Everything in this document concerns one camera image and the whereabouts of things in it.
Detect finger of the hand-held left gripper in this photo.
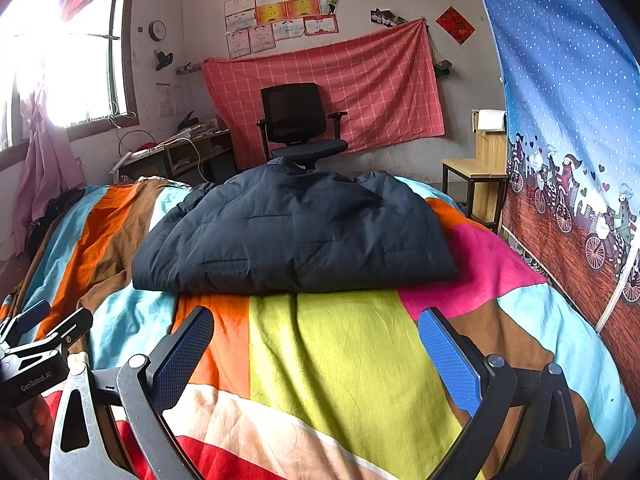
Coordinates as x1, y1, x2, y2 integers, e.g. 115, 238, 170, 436
7, 307, 95, 358
0, 300, 52, 343

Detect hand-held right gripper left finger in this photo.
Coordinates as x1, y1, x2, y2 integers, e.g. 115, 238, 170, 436
48, 305, 216, 480

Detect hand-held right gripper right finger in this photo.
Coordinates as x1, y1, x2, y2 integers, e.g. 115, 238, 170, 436
417, 307, 583, 480

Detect navy padded jacket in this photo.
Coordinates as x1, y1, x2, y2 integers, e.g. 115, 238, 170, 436
131, 156, 460, 295

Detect person's left hand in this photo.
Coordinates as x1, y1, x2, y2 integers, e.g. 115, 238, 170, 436
0, 394, 54, 458

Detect dark cloth pile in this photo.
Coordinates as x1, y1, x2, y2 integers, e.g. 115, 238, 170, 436
26, 187, 87, 261

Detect colourful striped blanket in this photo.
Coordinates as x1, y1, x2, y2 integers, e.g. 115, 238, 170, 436
0, 172, 636, 480

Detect pink curtain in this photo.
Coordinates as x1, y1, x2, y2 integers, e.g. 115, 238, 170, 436
12, 85, 87, 256

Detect wooden desk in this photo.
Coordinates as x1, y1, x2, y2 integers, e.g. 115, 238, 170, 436
117, 129, 236, 186

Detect wooden side table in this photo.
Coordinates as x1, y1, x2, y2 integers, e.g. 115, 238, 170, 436
441, 109, 510, 235

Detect white box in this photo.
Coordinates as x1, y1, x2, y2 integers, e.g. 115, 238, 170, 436
475, 109, 507, 132

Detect window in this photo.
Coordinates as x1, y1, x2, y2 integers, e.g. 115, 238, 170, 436
0, 0, 138, 153

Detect black office chair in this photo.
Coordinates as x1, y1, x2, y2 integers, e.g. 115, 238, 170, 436
256, 82, 349, 171

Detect blue printed curtain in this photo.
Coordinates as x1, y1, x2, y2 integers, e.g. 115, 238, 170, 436
470, 0, 640, 333

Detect white cable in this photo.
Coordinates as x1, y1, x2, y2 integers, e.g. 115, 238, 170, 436
170, 135, 207, 183

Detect black wire loop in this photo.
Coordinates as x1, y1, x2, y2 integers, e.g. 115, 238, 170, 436
118, 130, 157, 157

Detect white wall calendar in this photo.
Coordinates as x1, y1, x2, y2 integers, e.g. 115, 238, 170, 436
156, 82, 177, 119

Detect red checked wall cloth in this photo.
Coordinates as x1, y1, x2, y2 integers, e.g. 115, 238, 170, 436
200, 17, 446, 171

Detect red paper wall decoration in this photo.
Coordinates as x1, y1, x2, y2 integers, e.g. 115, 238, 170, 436
435, 6, 476, 46

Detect wall photos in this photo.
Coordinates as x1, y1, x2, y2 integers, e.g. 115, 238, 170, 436
370, 8, 407, 27

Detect group of wall certificates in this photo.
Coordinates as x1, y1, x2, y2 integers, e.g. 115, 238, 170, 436
223, 0, 356, 59

